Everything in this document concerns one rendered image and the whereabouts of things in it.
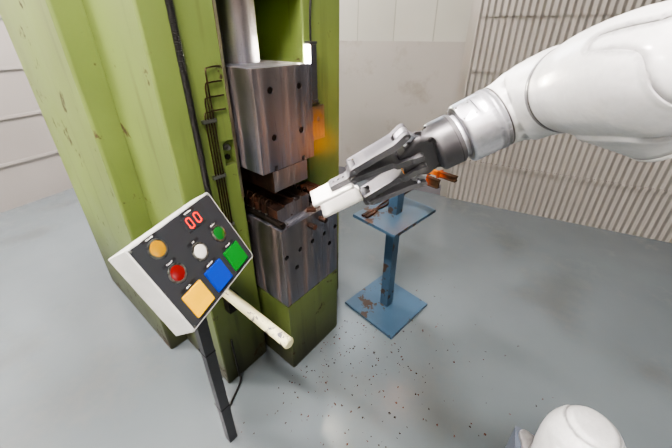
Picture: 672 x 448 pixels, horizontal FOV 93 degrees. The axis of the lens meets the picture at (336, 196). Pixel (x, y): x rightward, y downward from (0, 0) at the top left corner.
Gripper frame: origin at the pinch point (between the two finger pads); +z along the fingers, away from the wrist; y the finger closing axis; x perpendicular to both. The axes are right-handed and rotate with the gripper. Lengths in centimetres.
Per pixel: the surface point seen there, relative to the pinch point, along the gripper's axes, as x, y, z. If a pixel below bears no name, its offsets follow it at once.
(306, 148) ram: -76, -53, 19
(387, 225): -58, -112, 5
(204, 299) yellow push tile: -12, -30, 53
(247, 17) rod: -104, -5, 13
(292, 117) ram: -78, -36, 16
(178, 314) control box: -7, -24, 56
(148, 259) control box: -19, -12, 55
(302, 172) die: -70, -59, 26
